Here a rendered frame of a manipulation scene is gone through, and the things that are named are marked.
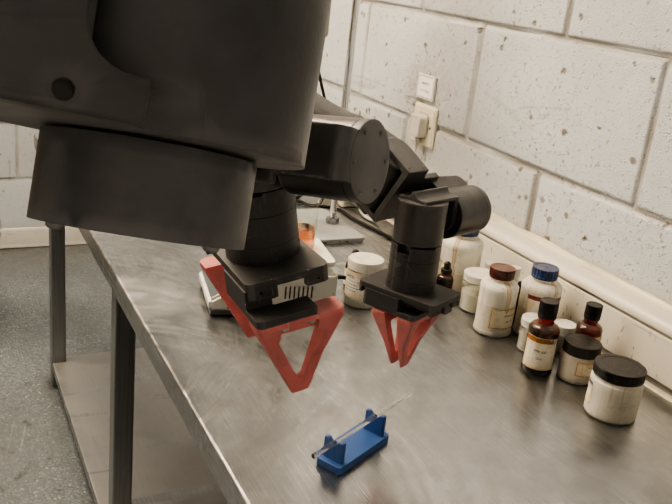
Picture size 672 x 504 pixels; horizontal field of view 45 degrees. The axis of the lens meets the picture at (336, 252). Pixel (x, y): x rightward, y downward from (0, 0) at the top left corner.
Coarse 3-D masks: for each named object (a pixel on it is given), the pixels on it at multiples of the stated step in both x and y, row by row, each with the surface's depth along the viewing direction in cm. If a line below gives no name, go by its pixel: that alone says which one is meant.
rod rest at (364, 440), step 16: (368, 416) 96; (384, 416) 95; (368, 432) 97; (384, 432) 97; (336, 448) 90; (352, 448) 93; (368, 448) 93; (320, 464) 91; (336, 464) 90; (352, 464) 91
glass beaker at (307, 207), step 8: (296, 200) 132; (304, 200) 132; (312, 200) 132; (320, 200) 131; (304, 208) 127; (312, 208) 128; (304, 216) 127; (312, 216) 128; (304, 224) 128; (312, 224) 129; (304, 232) 128; (312, 232) 129; (304, 240) 129; (312, 240) 130; (312, 248) 131
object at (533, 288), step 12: (540, 264) 129; (552, 264) 129; (528, 276) 130; (540, 276) 126; (552, 276) 126; (528, 288) 127; (540, 288) 126; (552, 288) 126; (528, 300) 127; (516, 312) 131; (528, 312) 128; (516, 324) 130
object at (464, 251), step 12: (444, 240) 141; (456, 240) 140; (468, 240) 140; (480, 240) 141; (444, 252) 141; (456, 252) 139; (468, 252) 139; (480, 252) 140; (456, 264) 140; (468, 264) 140; (456, 276) 140; (456, 288) 141
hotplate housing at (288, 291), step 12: (336, 276) 128; (204, 288) 129; (288, 288) 126; (300, 288) 127; (312, 288) 127; (324, 288) 128; (336, 288) 129; (216, 300) 124; (276, 300) 126; (288, 300) 127; (312, 300) 128; (216, 312) 125; (228, 312) 125
